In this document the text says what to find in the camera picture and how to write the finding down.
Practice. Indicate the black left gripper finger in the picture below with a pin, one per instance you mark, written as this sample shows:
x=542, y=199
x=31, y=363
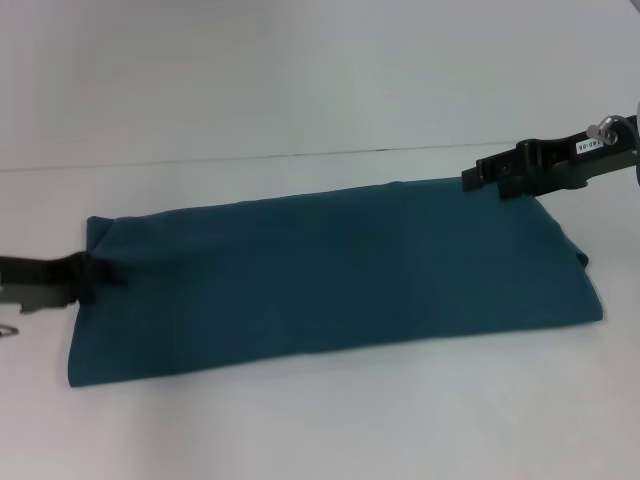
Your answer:
x=110, y=274

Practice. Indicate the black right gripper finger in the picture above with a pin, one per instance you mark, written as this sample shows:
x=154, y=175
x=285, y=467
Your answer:
x=492, y=172
x=520, y=189

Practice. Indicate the teal T-shirt with FREE print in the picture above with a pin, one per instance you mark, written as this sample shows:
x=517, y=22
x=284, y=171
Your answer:
x=325, y=280

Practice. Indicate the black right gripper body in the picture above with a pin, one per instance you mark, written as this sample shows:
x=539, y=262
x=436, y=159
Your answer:
x=580, y=157

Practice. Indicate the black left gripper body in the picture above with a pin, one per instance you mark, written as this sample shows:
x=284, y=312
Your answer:
x=40, y=280

